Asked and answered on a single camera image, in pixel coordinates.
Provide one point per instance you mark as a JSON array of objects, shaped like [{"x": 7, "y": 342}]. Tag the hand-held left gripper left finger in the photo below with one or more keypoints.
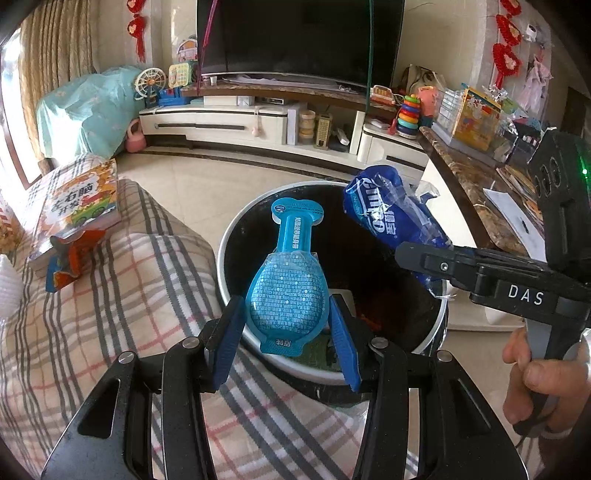
[{"x": 228, "y": 346}]

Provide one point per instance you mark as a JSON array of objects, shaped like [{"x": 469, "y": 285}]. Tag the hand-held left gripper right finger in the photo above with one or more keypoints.
[{"x": 345, "y": 350}]

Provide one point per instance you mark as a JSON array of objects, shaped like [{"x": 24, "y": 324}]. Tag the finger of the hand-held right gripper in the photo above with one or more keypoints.
[{"x": 443, "y": 265}]

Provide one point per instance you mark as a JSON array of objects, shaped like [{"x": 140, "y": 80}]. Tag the blue plastic wrapper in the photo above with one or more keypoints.
[{"x": 392, "y": 212}]

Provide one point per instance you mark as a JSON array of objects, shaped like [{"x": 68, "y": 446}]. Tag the blue air freshener pack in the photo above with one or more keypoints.
[{"x": 286, "y": 286}]

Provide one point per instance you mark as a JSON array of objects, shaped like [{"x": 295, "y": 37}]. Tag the black bin with white rim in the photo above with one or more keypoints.
[{"x": 337, "y": 240}]

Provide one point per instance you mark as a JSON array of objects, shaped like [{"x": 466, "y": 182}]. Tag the person's right hand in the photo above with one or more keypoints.
[{"x": 540, "y": 383}]

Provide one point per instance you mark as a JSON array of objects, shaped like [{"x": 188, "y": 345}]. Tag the white paper sheet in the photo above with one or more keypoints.
[{"x": 512, "y": 219}]

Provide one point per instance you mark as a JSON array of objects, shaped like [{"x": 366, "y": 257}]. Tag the brown stone counter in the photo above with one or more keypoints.
[{"x": 461, "y": 184}]

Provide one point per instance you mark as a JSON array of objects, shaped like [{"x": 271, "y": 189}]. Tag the plaid blanket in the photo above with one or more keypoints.
[{"x": 138, "y": 295}]

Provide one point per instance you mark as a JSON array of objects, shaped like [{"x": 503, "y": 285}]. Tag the colourful box on counter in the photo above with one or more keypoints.
[{"x": 478, "y": 120}]

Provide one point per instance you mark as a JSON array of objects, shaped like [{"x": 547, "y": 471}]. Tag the pink hanging clothes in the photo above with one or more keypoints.
[{"x": 538, "y": 77}]

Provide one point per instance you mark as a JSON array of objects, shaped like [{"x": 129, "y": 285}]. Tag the clear plastic box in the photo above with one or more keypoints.
[{"x": 448, "y": 110}]

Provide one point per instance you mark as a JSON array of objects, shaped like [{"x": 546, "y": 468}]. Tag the pink toy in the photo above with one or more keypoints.
[{"x": 429, "y": 104}]

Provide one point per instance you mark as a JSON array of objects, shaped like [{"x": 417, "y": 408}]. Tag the yellow perforated toy block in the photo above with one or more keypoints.
[{"x": 323, "y": 133}]

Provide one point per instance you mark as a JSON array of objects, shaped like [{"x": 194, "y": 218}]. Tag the orange small packet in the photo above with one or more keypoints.
[{"x": 69, "y": 256}]

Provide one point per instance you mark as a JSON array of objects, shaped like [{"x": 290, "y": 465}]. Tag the red hanging ornament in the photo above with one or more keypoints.
[
  {"x": 136, "y": 27},
  {"x": 507, "y": 46}
]

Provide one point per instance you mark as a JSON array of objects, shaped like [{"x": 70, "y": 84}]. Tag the brown paper bag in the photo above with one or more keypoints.
[{"x": 418, "y": 78}]

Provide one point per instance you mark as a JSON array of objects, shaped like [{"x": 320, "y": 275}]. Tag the stacked wooden containers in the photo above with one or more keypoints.
[{"x": 306, "y": 127}]

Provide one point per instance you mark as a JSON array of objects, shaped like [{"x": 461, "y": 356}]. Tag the white box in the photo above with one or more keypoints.
[{"x": 295, "y": 123}]

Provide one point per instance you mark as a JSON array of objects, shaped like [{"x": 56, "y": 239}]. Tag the colourful children's book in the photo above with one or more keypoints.
[{"x": 78, "y": 203}]

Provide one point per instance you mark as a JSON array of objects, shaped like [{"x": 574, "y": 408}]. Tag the white television cabinet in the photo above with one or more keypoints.
[{"x": 207, "y": 124}]

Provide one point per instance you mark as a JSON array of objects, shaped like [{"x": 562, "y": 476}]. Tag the white plastic bag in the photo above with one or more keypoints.
[{"x": 9, "y": 288}]

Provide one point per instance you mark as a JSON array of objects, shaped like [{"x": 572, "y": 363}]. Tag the blue toy basket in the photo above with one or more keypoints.
[{"x": 174, "y": 98}]

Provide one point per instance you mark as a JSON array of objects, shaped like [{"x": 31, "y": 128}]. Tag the black television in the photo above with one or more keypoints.
[{"x": 300, "y": 37}]

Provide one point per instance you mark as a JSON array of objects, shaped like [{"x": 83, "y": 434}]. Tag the toy ferris wheel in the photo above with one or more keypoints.
[{"x": 147, "y": 87}]

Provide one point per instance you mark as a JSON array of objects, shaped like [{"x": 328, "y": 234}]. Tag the teal dust cover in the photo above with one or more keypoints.
[{"x": 87, "y": 110}]

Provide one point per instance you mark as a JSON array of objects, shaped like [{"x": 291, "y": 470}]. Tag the house picture card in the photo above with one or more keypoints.
[{"x": 186, "y": 50}]

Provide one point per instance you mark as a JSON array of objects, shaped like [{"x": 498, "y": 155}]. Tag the beige curtain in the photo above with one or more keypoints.
[{"x": 51, "y": 46}]

